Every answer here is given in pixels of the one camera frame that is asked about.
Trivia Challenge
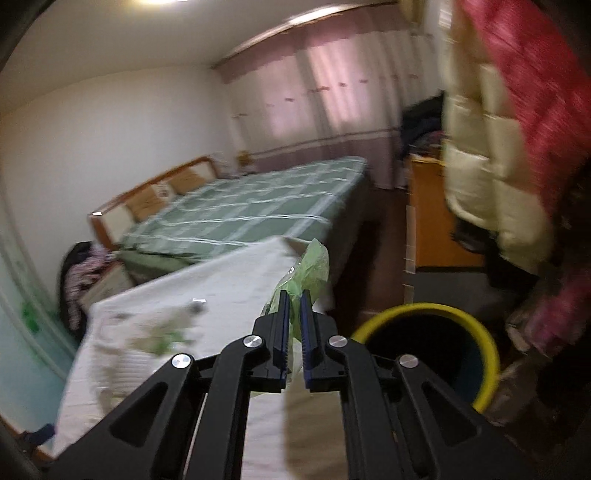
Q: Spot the dark clothes pile by curtain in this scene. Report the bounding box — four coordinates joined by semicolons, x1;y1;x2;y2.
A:
400;91;444;159

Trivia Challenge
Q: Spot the pink white curtain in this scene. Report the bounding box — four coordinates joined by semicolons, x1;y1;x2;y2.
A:
215;3;441;189

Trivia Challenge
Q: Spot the pile of clothes on nightstand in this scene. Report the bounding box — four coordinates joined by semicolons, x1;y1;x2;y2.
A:
58;241;115;337

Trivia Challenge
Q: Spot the wooden bed headboard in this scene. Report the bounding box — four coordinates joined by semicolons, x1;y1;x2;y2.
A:
88;156;221;251

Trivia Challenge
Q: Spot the pink fuzzy garment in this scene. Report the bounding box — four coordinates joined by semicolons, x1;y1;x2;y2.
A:
462;1;590;357

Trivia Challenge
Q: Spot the cream puffer jacket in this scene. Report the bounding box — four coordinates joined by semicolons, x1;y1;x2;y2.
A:
439;1;551;274

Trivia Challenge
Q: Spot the brown pillow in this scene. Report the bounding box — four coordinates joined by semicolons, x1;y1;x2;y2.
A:
125;185;167;223
167;168;208;195

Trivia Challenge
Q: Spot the bed with green plaid quilt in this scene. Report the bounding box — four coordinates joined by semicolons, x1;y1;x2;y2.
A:
117;157;372;284

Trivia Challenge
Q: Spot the white dotted table cloth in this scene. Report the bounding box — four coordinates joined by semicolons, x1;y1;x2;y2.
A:
52;236;348;479

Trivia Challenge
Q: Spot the orange wooden desk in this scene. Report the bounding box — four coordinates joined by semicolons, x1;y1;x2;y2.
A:
406;156;484;273

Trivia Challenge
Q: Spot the yellow tissue box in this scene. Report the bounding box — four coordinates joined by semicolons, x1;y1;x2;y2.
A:
236;151;252;168

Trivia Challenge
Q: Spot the left brown pillow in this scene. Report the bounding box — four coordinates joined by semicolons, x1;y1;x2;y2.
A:
125;185;167;223

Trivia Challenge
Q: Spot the white crumpled tissue paper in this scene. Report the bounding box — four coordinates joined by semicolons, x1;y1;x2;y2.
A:
91;299;206;413

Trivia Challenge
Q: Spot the yellow rimmed black trash bin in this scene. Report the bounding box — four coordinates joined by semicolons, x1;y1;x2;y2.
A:
352;302;501;413

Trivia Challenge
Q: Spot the right brown pillow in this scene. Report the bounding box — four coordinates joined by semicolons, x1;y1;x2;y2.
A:
167;168;208;195

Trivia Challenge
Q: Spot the glass sliding wardrobe door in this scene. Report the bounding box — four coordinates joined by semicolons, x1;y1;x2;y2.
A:
1;200;76;431

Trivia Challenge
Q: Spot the white bedside nightstand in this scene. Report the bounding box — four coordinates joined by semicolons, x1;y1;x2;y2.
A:
79;262;134;314

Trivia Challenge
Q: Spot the green plastic bag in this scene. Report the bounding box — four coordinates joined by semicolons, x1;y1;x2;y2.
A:
262;238;332;370

